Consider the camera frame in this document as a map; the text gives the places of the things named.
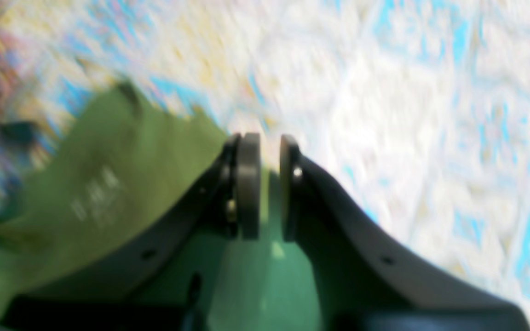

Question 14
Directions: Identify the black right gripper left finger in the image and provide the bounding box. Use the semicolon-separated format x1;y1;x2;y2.
3;133;261;331

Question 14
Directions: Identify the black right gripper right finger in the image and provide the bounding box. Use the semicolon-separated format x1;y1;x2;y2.
280;134;530;331

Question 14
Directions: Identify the olive green t-shirt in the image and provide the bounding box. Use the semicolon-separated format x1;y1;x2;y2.
0;85;323;331

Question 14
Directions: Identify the patterned tile tablecloth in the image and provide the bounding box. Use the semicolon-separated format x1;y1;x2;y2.
0;0;530;325

